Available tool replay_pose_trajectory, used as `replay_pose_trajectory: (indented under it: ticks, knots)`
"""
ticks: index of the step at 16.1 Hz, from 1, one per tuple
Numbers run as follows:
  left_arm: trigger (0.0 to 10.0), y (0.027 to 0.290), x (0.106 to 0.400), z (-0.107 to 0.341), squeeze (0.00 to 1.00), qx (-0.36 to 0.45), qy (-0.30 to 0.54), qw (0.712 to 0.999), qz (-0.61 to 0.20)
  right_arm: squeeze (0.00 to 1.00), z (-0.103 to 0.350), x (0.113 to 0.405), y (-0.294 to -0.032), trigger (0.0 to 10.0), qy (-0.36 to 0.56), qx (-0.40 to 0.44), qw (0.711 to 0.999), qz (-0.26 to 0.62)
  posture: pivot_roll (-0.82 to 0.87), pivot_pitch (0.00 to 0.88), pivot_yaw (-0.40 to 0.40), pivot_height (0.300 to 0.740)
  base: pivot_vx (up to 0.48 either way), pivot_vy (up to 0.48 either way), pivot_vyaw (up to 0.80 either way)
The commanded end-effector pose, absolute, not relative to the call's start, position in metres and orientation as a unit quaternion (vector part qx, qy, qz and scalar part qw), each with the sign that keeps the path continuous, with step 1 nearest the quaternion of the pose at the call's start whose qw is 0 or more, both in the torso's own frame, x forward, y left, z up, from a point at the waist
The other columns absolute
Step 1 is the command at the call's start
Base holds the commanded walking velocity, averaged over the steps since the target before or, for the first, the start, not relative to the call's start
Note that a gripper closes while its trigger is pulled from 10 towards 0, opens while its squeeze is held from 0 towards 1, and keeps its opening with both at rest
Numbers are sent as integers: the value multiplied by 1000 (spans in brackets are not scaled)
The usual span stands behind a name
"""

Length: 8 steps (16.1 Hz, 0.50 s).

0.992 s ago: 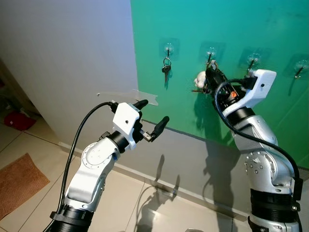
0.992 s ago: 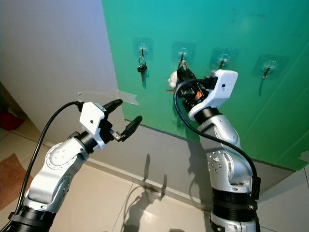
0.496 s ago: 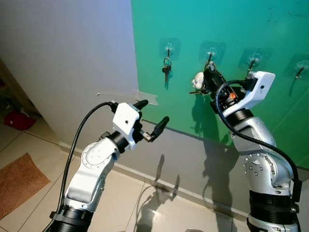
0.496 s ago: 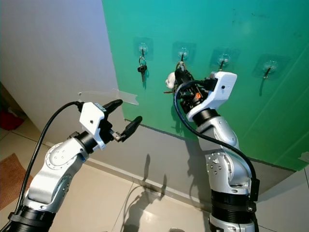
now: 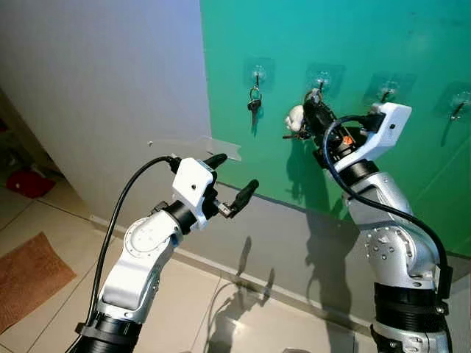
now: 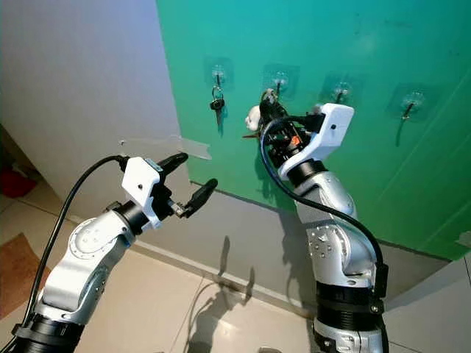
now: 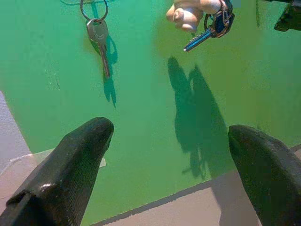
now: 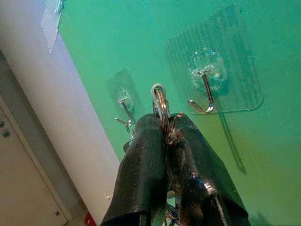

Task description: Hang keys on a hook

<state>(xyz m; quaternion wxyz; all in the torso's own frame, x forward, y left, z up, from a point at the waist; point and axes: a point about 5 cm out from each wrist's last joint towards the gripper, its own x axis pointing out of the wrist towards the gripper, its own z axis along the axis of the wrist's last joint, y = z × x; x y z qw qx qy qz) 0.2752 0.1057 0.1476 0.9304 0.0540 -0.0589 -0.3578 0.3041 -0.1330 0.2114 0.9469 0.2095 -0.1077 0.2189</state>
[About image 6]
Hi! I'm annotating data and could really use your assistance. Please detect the green wall board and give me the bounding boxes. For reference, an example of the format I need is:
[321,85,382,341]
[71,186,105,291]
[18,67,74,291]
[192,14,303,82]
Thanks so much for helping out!
[156,0,471,262]

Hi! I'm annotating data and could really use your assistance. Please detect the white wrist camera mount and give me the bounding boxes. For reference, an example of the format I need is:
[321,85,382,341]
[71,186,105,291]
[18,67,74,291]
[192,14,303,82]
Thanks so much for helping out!
[287,103,354,177]
[121,156,165,211]

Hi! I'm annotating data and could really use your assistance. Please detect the red object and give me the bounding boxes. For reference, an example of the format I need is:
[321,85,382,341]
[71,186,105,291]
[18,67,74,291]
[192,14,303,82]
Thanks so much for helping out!
[0,168,38,198]

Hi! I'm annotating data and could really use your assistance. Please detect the brown wooden door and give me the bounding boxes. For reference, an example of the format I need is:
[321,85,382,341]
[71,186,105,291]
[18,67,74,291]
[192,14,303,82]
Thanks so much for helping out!
[0,125,17,168]

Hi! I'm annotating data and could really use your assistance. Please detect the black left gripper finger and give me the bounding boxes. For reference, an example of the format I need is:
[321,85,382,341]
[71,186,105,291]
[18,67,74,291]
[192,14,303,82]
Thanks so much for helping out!
[180,179,219,218]
[156,151,189,174]

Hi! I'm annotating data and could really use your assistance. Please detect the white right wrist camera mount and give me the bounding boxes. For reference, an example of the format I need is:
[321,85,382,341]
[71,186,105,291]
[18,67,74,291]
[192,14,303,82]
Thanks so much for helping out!
[287,103,354,177]

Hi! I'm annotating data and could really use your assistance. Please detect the clear adhesive wall hook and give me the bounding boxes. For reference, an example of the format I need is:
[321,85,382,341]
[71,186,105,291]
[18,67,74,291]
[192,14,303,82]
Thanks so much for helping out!
[320,74,365,105]
[202,55,235,90]
[390,82,435,122]
[261,63,301,96]

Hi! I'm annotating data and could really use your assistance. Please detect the grey baseboard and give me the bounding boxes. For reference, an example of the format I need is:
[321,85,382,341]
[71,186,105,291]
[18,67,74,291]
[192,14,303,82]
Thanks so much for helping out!
[132,237,319,318]

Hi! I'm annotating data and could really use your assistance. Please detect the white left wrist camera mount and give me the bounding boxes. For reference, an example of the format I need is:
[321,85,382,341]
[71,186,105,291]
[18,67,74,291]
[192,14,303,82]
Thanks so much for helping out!
[121,156,165,211]

